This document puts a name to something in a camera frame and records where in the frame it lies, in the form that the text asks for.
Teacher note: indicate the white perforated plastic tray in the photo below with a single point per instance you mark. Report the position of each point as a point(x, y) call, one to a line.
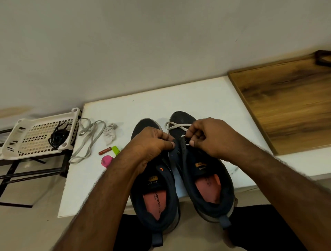
point(33, 138)

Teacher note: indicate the person's right hand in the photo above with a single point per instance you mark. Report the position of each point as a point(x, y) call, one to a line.
point(217, 137)

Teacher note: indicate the small red stick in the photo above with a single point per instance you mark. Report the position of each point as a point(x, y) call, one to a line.
point(105, 150)

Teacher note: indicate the black shoelace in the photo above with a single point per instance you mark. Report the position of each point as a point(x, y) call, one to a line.
point(58, 138)
point(66, 126)

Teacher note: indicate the pink capped white bottle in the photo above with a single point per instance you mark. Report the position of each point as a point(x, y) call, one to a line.
point(106, 161)

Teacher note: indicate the person's right forearm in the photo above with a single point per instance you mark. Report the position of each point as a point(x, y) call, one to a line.
point(289, 199)

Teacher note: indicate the grey shoelace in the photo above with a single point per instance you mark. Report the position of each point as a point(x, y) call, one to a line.
point(175, 125)

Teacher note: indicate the black metal rack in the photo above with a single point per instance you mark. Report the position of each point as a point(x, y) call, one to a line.
point(28, 169)

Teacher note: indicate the dark sneaker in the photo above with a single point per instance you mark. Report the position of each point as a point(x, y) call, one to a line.
point(207, 186)
point(155, 199)

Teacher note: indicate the wooden board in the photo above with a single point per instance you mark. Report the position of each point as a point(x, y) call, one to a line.
point(289, 103)

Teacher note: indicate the person's left hand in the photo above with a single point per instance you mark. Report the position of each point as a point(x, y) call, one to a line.
point(147, 145)

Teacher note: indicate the green marker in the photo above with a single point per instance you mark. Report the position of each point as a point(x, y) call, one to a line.
point(116, 150)

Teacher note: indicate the person's left forearm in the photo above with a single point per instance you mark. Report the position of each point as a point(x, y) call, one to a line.
point(98, 209)

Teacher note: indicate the grey shoelaces bundle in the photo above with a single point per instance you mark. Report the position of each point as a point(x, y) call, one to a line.
point(93, 134)

